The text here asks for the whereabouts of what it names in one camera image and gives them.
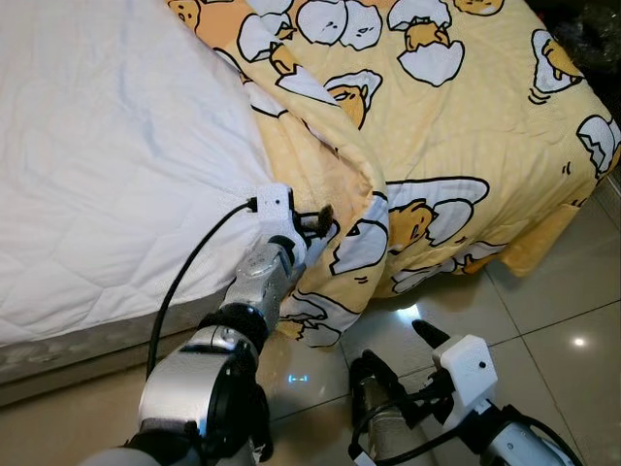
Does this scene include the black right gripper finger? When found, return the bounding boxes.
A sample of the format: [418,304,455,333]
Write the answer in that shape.
[411,318,453,352]
[348,349,397,391]

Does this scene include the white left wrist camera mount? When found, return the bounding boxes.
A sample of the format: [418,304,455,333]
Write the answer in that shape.
[254,182,313,255]

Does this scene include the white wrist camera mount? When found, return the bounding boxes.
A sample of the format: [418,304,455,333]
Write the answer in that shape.
[432,334,499,411]
[254,182,313,255]

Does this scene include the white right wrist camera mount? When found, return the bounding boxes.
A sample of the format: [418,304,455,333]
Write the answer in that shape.
[432,334,499,411]

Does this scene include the yellow egg print blanket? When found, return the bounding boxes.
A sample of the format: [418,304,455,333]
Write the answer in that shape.
[165,0,621,350]

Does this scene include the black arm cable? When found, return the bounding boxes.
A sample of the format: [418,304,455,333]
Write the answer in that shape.
[145,198,259,380]
[347,388,583,466]

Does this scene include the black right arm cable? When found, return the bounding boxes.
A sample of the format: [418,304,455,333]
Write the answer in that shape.
[347,388,583,466]

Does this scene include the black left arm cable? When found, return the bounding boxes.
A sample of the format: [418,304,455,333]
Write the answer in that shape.
[145,198,259,380]

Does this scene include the white quilted mattress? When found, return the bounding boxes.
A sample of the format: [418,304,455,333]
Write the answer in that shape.
[0,0,287,349]

